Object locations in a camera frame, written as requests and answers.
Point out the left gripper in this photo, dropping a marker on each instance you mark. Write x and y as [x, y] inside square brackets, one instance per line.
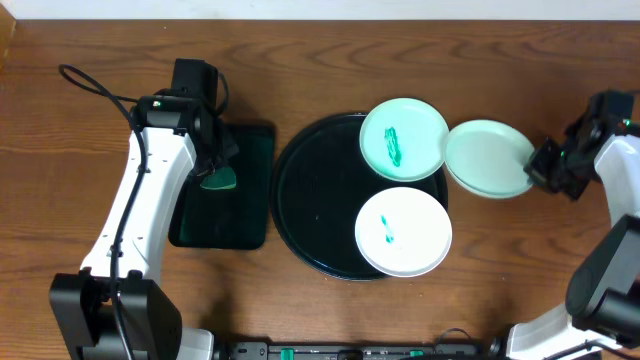
[216, 157]

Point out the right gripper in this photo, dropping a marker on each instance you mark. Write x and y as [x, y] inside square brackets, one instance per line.
[536, 166]

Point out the green scrubbing sponge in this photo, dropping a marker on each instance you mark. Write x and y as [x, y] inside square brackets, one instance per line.
[223, 178]

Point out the light green plate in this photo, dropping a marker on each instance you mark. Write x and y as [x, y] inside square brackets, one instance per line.
[403, 139]
[487, 158]

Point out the light green plate top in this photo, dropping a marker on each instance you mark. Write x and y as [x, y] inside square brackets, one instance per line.
[403, 139]

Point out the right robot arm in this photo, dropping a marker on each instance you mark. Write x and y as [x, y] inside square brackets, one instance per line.
[601, 307]

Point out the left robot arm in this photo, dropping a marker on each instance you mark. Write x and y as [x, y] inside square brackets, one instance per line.
[114, 307]

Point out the black rectangular tray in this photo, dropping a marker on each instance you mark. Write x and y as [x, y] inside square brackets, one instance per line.
[229, 219]

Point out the black round tray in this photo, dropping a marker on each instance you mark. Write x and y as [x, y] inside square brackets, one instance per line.
[320, 183]

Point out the white plate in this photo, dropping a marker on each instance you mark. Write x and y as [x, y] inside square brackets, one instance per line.
[403, 232]

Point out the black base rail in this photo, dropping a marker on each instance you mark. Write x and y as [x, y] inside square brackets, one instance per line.
[263, 348]

